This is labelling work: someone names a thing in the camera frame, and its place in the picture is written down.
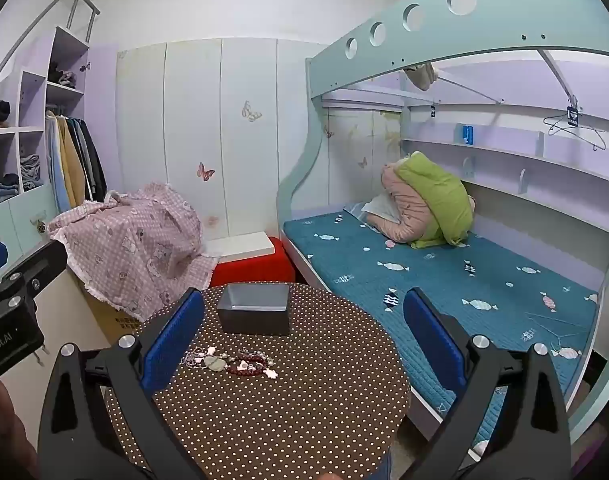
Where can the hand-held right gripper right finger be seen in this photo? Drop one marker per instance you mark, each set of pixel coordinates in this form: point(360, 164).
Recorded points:
point(434, 345)

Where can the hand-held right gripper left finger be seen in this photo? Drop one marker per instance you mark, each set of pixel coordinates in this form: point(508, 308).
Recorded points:
point(172, 345)

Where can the grey metal box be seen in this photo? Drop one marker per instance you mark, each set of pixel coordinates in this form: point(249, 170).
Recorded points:
point(254, 310)

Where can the person's left hand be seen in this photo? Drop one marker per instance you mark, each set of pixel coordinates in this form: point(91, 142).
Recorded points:
point(4, 435)

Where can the brown cabinet knob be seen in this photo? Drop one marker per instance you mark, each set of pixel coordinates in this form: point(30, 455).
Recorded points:
point(42, 227)

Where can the cardboard box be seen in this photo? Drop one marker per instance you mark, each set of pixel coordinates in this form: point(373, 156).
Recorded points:
point(112, 320)

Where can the folded jeans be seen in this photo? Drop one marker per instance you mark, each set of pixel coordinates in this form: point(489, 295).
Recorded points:
point(30, 172)
point(3, 189)

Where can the teal candy print mattress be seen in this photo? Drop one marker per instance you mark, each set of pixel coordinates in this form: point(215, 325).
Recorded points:
point(434, 270)

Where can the pink patterned cloth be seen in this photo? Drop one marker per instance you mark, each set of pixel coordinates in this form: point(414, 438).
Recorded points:
point(129, 245)

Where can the light blue hanging garment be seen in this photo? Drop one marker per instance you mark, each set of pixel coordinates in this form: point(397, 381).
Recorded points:
point(57, 170)

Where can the tan hanging coat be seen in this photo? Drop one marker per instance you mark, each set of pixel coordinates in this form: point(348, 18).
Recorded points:
point(72, 160)

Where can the red stool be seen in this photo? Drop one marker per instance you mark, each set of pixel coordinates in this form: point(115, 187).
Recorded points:
point(254, 270)

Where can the dark hanging jackets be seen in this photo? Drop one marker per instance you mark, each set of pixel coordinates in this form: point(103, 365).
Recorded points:
point(92, 160)

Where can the white board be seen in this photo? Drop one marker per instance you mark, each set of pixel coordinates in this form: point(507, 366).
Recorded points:
point(239, 246)

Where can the brown polka dot tablecloth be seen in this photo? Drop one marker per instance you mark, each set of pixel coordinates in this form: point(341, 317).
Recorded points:
point(294, 410)

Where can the pink quilt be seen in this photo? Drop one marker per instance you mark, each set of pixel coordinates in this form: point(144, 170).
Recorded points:
point(399, 210)

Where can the green quilt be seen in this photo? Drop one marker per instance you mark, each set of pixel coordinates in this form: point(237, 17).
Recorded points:
point(442, 200)

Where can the white pillow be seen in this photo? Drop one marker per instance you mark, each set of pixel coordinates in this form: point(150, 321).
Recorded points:
point(382, 209)

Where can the purple shelf unit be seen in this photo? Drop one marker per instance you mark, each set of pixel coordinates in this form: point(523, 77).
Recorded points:
point(32, 110)

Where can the pink butterfly sticker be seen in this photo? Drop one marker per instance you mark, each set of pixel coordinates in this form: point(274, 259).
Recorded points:
point(205, 171)

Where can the small brown butterfly sticker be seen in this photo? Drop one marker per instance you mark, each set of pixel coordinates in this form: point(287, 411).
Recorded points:
point(363, 162)
point(328, 132)

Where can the white wardrobe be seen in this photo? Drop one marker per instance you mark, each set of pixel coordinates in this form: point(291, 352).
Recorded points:
point(194, 125)

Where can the small blue box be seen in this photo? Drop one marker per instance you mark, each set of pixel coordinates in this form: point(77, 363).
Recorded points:
point(468, 135)

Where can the pale butterfly sticker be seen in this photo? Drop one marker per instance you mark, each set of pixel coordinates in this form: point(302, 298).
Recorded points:
point(252, 111)

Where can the beige hanging cloth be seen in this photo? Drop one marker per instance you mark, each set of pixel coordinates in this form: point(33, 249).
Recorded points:
point(422, 76)

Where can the grey metal ladder rail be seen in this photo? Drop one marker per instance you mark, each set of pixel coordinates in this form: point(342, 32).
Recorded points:
point(74, 5)

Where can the teal bunk bed frame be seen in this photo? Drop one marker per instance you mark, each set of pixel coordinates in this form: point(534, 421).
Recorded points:
point(434, 35)

